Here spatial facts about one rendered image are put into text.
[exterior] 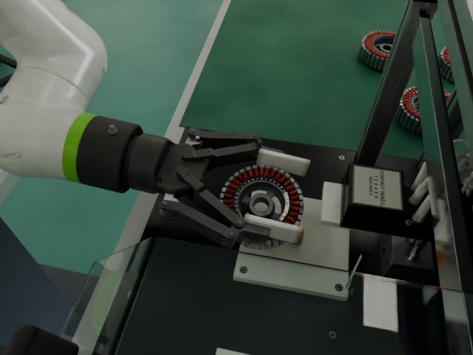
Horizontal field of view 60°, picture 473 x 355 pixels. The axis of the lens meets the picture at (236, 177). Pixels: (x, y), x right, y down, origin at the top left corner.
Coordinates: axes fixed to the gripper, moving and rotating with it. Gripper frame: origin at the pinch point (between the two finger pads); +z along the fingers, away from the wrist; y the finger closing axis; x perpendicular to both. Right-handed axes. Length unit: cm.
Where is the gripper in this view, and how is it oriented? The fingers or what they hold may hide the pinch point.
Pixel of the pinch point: (287, 196)
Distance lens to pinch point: 53.3
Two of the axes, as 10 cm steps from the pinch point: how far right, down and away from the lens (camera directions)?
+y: -2.0, 7.6, -6.2
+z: 9.7, 2.3, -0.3
